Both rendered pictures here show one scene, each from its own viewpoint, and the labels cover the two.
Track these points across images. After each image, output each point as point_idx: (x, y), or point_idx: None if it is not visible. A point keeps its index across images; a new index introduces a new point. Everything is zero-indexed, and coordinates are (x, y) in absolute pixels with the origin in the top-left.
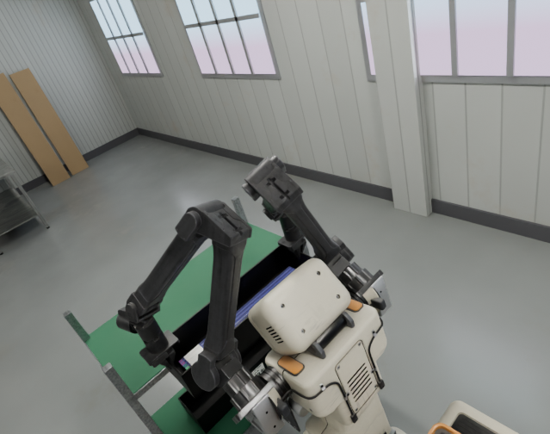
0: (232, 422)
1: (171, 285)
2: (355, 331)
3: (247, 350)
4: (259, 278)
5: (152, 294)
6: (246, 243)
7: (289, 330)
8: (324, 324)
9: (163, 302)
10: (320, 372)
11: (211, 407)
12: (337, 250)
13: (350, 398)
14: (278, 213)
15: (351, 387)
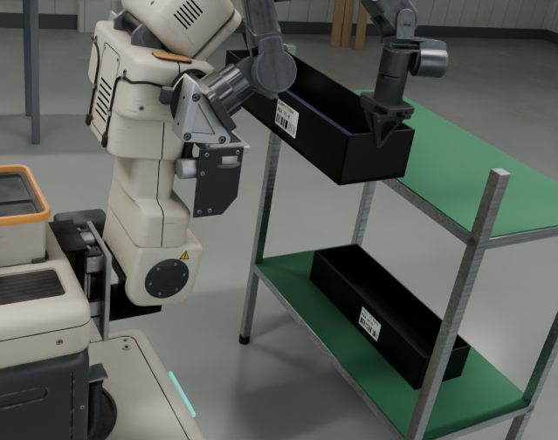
0: (312, 300)
1: (455, 136)
2: (124, 44)
3: (258, 120)
4: (368, 130)
5: None
6: (531, 199)
7: None
8: (133, 3)
9: (421, 127)
10: (102, 26)
11: (327, 264)
12: (251, 38)
13: (96, 97)
14: (382, 28)
15: (99, 88)
